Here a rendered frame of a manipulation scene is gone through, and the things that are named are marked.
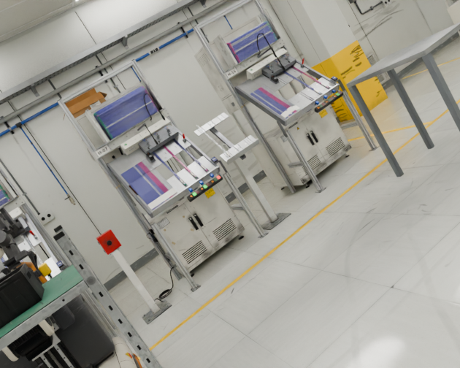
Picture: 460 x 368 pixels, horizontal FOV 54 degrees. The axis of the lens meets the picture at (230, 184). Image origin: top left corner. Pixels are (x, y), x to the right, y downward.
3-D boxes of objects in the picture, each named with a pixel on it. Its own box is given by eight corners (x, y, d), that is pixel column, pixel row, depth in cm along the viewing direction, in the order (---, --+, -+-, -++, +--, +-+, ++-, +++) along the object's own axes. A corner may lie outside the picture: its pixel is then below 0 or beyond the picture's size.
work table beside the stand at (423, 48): (483, 166, 276) (424, 50, 263) (396, 177, 339) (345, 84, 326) (519, 129, 294) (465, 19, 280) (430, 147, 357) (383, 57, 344)
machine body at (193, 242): (248, 234, 418) (213, 178, 408) (188, 281, 395) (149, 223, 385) (224, 231, 479) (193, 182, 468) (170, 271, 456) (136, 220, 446)
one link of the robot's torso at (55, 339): (33, 357, 239) (5, 320, 235) (80, 323, 247) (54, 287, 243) (30, 376, 214) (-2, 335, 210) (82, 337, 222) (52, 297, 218)
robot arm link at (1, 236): (8, 220, 200) (-11, 231, 197) (-2, 212, 189) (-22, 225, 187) (21, 242, 197) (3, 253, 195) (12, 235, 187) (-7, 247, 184)
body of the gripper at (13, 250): (26, 253, 191) (18, 238, 193) (4, 266, 188) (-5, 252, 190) (31, 255, 197) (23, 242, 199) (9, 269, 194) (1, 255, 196)
